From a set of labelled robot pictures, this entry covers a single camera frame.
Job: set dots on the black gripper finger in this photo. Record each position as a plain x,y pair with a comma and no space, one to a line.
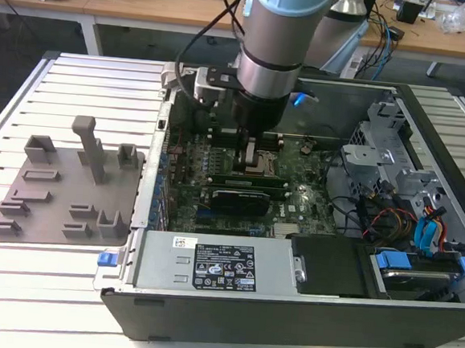
239,154
256,155

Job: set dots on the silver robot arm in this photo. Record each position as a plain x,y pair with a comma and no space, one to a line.
275,36

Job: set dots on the black RAM slot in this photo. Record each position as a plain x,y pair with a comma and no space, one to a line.
223,135
222,144
223,130
223,139

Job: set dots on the green motherboard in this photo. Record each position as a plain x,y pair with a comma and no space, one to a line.
296,179

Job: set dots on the black graphics card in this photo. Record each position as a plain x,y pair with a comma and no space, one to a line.
238,202

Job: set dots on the silver coin battery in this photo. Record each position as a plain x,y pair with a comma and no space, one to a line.
306,149

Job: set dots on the blue rear port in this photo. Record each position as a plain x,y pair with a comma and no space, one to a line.
165,161
154,205
158,182
154,219

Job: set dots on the silver chipset heatsink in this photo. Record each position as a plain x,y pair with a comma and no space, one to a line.
284,229

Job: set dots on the grey case latch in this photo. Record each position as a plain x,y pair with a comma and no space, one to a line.
169,74

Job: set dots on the silver drive cage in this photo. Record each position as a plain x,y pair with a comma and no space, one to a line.
365,154

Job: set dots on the white power strip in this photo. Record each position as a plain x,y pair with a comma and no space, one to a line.
355,66

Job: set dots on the black rating label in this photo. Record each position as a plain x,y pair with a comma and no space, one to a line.
225,268

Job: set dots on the black plastic cover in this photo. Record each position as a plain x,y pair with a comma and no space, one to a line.
330,266

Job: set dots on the silver power supply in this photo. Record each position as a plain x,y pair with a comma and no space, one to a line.
161,265

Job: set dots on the long wooden desk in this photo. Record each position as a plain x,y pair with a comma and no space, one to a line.
148,10

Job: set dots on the tall black box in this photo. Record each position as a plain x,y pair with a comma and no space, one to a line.
370,3

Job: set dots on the black power adapter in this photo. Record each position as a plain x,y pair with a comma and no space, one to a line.
396,33

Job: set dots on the blue case latch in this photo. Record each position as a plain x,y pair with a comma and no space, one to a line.
107,259

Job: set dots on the black open PC case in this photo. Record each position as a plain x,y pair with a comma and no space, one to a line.
285,323

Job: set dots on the small black container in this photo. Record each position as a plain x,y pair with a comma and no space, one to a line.
408,12

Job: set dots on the grey parts rack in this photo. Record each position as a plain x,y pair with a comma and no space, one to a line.
60,217

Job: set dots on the hard disk in blue carrier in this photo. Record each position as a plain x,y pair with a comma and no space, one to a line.
409,276

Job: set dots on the short wooden desk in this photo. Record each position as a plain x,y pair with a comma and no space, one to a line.
12,2

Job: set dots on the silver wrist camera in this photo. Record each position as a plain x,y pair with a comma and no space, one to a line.
207,85

